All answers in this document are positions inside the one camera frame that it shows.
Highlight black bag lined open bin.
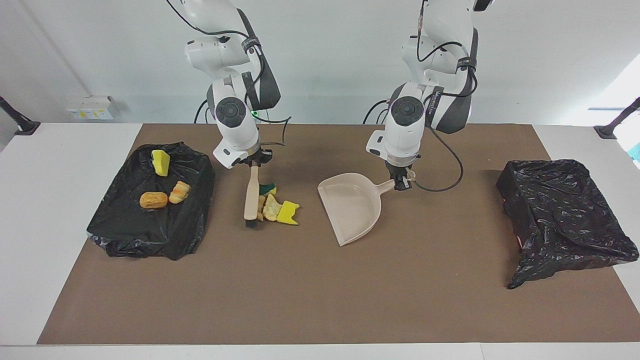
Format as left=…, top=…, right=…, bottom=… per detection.
left=496, top=159, right=640, bottom=291

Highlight notched yellow sponge piece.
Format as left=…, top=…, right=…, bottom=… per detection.
left=276, top=200, right=301, bottom=226

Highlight pale toy dumpling piece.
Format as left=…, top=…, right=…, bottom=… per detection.
left=263, top=194, right=282, bottom=222

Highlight plain yellow sponge piece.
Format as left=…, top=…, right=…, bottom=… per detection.
left=151, top=149, right=171, bottom=177

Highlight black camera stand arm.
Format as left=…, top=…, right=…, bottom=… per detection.
left=594, top=96, right=640, bottom=140
left=0, top=95, right=42, bottom=136

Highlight brown paper table mat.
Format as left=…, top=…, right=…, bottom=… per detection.
left=37, top=123, right=632, bottom=346

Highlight black bag covered bin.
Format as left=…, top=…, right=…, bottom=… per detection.
left=86, top=142, right=217, bottom=262

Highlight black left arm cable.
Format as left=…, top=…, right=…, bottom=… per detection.
left=407, top=0, right=465, bottom=194

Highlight brown toy bread roll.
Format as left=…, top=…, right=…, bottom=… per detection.
left=139, top=191, right=169, bottom=209

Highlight beige plastic dustpan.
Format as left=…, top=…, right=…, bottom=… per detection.
left=317, top=169, right=417, bottom=247

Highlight white wall socket box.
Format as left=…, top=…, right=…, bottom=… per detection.
left=66, top=96, right=120, bottom=121

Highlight beige hand brush black bristles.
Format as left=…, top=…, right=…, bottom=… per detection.
left=243, top=165, right=262, bottom=230

